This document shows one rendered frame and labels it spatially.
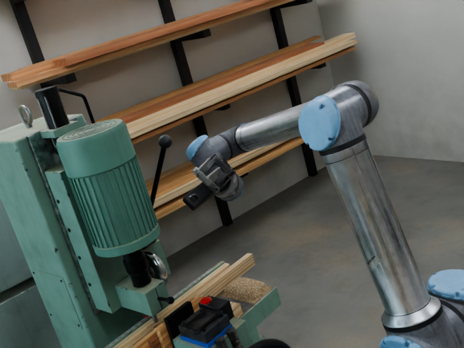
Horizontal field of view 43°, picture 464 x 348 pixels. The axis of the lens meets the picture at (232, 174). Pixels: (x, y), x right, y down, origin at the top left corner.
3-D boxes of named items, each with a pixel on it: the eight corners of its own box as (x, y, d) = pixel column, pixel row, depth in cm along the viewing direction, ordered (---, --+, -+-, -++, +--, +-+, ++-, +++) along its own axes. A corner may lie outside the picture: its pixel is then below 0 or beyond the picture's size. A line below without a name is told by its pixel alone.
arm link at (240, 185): (210, 184, 190) (228, 208, 188) (200, 179, 178) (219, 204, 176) (232, 166, 190) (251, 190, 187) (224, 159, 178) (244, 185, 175)
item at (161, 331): (167, 354, 153) (159, 329, 151) (163, 353, 154) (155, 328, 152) (208, 320, 164) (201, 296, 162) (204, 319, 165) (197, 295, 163)
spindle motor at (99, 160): (122, 263, 141) (79, 142, 132) (82, 254, 153) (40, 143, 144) (175, 230, 153) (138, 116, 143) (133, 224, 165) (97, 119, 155)
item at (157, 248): (150, 288, 178) (138, 253, 174) (136, 284, 183) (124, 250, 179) (172, 273, 184) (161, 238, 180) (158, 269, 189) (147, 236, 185)
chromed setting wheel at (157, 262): (168, 293, 172) (155, 256, 168) (141, 286, 181) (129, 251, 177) (175, 288, 174) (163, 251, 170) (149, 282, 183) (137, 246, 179)
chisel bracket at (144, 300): (155, 322, 154) (144, 293, 151) (122, 311, 163) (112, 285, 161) (175, 306, 158) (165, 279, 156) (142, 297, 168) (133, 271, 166)
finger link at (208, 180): (210, 159, 151) (219, 165, 160) (195, 176, 152) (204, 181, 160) (219, 167, 151) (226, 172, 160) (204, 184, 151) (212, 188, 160)
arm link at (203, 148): (206, 143, 195) (228, 172, 192) (179, 156, 188) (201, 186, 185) (215, 126, 187) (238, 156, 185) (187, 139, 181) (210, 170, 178)
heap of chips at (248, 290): (254, 304, 166) (250, 293, 164) (219, 295, 175) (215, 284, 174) (273, 287, 171) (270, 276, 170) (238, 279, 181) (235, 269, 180)
